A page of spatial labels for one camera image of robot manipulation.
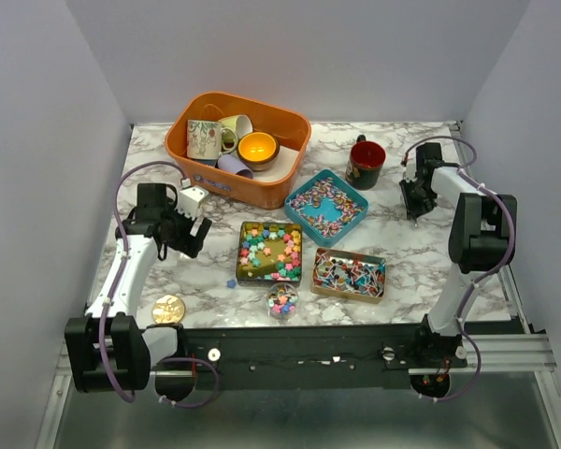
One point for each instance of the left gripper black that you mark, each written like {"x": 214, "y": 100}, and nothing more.
{"x": 189, "y": 243}

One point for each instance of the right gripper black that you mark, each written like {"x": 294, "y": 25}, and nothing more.
{"x": 419, "y": 209}

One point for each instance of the teal tin swirl lollipops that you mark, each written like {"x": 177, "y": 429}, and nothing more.
{"x": 327, "y": 207}

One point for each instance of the gold tin star candies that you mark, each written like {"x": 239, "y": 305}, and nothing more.
{"x": 269, "y": 252}

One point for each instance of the gold tin round lollipops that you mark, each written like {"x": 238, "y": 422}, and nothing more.
{"x": 348, "y": 275}

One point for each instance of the clear glass bowl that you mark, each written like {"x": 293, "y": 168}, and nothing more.
{"x": 282, "y": 300}

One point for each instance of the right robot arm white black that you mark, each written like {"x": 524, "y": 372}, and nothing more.
{"x": 481, "y": 241}

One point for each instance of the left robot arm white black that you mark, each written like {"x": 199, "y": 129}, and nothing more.
{"x": 107, "y": 349}

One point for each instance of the black red skull mug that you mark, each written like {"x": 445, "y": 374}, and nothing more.
{"x": 365, "y": 163}

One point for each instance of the gold round lid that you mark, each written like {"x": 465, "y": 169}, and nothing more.
{"x": 168, "y": 309}

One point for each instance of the lavender cup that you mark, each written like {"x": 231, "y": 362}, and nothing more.
{"x": 231, "y": 164}

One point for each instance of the illustrated white mug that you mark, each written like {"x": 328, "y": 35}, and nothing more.
{"x": 204, "y": 139}

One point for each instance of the orange plastic bin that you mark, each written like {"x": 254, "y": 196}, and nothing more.
{"x": 291, "y": 129}

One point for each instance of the yellow inside dark cup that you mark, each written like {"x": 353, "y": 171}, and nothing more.
{"x": 258, "y": 151}

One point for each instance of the pale green mug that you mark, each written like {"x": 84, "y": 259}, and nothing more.
{"x": 235, "y": 128}

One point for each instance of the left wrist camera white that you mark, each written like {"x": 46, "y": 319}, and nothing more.
{"x": 191, "y": 200}

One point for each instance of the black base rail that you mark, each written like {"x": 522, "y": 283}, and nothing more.
{"x": 310, "y": 357}

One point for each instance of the right aluminium frame rail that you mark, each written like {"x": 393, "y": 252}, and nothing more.
{"x": 515, "y": 353}

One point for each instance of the aluminium frame rail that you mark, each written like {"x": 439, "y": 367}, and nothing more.
{"x": 63, "y": 366}
{"x": 515, "y": 353}

